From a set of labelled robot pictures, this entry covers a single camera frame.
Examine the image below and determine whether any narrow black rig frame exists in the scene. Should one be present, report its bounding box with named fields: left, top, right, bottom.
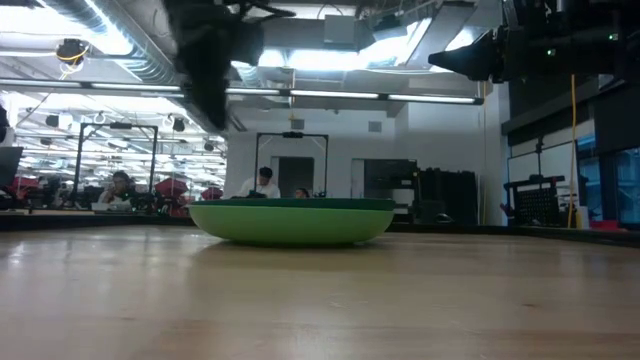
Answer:
left=254, top=131, right=330, bottom=199

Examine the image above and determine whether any grey ceiling air unit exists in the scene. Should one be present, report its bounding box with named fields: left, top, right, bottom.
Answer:
left=323, top=13, right=362, bottom=49

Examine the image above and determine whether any black cabinet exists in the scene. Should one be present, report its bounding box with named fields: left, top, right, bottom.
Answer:
left=417, top=168, right=479, bottom=226

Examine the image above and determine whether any light green plastic plate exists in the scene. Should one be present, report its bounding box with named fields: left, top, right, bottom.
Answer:
left=188, top=204, right=395, bottom=247

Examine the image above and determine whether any yellow hanging cable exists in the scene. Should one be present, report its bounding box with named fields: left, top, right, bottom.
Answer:
left=567, top=74, right=578, bottom=229

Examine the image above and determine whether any black ceiling cable reel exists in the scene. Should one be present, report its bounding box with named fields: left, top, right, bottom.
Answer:
left=55, top=38, right=90, bottom=67

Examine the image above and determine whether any long ceiling light bar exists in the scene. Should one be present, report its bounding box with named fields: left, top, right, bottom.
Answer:
left=0, top=77, right=485, bottom=106

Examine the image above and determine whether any dark shelf unit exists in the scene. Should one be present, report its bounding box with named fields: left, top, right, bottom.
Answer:
left=363, top=158, right=419, bottom=224

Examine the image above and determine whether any dark monitor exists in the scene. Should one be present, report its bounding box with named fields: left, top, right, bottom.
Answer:
left=0, top=146, right=25, bottom=191

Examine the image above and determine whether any dark door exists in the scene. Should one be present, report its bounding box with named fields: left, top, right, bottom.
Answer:
left=277, top=156, right=316, bottom=199

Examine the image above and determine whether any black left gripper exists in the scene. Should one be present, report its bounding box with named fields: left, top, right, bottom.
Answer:
left=164, top=0, right=266, bottom=131

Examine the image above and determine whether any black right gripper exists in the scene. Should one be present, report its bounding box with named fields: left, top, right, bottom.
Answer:
left=428, top=19, right=551, bottom=84

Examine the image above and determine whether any person in white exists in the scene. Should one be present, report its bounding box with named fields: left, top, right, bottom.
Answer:
left=238, top=166, right=281, bottom=200

